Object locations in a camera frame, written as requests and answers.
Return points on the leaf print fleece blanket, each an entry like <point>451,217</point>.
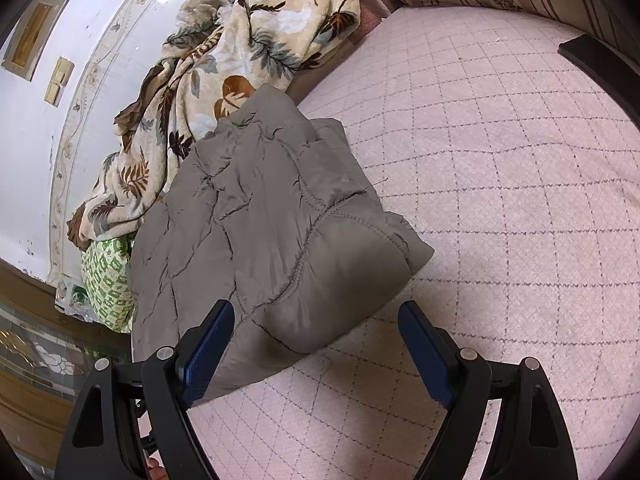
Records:
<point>200,85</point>

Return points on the beige wall switch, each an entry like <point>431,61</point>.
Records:
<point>55,94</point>
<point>63,71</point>

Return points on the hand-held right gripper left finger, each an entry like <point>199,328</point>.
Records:
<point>207,355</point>

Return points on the green patterned pillow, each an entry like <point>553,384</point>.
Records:
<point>107,280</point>

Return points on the pink sofa armrest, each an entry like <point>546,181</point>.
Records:
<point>370,15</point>

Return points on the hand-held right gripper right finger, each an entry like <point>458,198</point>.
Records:
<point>425,355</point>

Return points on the black phone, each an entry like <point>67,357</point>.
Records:
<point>600,60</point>

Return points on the grey quilted hooded jacket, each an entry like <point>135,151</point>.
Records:
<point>260,240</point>

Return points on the small framed picture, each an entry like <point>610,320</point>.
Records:
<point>32,35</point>

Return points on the wooden door with glass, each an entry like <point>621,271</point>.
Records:
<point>40,360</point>

